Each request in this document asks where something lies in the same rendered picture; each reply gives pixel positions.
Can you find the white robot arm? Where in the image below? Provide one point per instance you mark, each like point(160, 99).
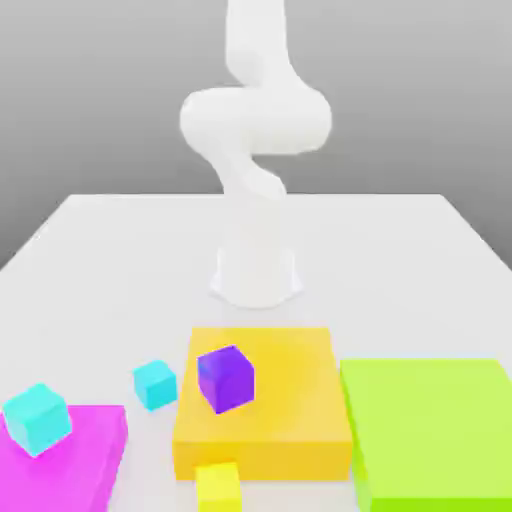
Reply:
point(256, 116)

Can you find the small purple cube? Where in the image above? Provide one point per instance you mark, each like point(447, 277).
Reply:
point(226, 380)

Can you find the small cyan cube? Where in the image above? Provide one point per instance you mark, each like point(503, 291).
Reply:
point(36, 419)
point(155, 384)

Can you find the small yellow cube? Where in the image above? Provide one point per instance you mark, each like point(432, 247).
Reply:
point(218, 488)

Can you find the large orange box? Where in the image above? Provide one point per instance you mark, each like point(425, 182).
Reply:
point(280, 400)

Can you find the large lime green box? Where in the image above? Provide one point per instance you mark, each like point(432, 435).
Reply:
point(432, 432)

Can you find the large magenta box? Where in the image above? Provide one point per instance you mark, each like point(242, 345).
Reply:
point(76, 468)

